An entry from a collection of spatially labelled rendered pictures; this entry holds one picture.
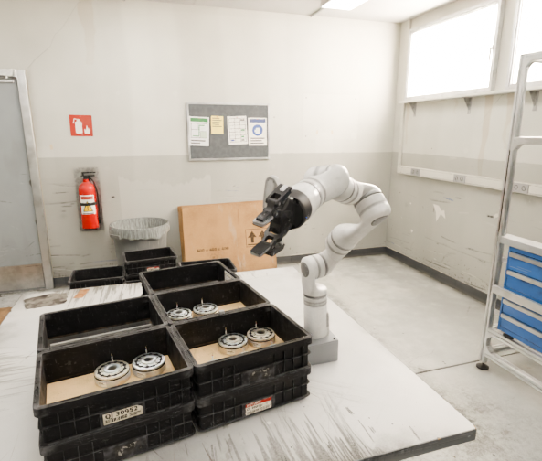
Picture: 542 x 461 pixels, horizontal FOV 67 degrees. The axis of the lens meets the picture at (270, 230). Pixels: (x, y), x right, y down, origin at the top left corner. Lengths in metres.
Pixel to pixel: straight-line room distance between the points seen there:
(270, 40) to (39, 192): 2.79
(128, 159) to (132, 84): 0.73
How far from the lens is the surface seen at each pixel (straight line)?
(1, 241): 4.76
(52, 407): 1.21
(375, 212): 1.21
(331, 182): 0.91
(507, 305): 3.02
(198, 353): 1.50
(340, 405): 1.49
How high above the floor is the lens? 1.58
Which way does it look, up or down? 14 degrees down
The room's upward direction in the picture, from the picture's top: straight up
